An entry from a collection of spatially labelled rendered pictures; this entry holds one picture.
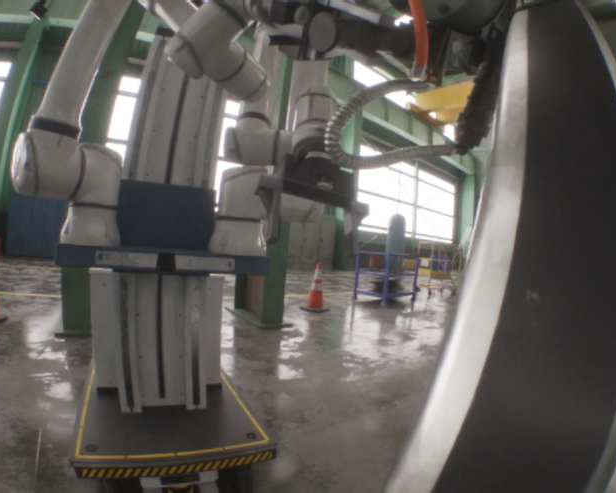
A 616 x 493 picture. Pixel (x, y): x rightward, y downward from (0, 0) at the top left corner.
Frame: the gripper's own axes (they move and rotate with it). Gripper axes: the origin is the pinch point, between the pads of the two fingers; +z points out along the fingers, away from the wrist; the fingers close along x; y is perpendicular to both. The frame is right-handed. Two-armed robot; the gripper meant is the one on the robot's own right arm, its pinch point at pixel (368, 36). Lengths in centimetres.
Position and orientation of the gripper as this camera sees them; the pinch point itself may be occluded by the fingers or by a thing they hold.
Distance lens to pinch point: 36.8
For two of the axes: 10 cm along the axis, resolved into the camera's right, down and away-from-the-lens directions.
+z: 5.8, 7.1, -4.1
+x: 1.9, -6.1, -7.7
